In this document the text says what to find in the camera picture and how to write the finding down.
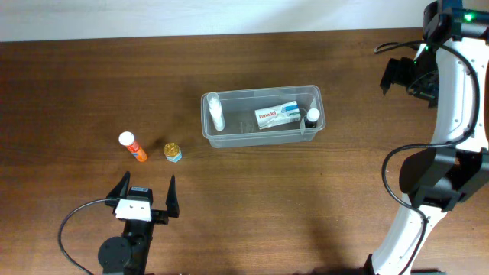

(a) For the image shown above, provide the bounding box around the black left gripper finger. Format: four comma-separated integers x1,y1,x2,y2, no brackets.
165,175,180,218
106,171,131,199

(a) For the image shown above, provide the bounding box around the small jar gold lid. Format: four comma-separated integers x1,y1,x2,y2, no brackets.
164,143,182,163

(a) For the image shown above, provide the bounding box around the orange tube white cap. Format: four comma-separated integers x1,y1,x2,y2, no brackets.
118,131,147,162

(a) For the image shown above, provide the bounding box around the dark bottle white cap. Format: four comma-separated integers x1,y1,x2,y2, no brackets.
304,108,321,128

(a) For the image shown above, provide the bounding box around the white translucent spray bottle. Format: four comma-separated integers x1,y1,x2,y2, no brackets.
206,92,225,131

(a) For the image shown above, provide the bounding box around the white Panadol medicine box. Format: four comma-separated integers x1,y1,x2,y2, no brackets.
254,101,301,129

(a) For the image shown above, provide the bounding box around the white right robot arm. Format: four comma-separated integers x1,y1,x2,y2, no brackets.
362,0,488,274

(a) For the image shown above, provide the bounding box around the clear plastic container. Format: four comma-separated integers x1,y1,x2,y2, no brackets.
201,85,325,148

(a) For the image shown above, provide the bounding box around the black left camera cable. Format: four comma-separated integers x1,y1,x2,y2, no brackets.
57,198,115,275

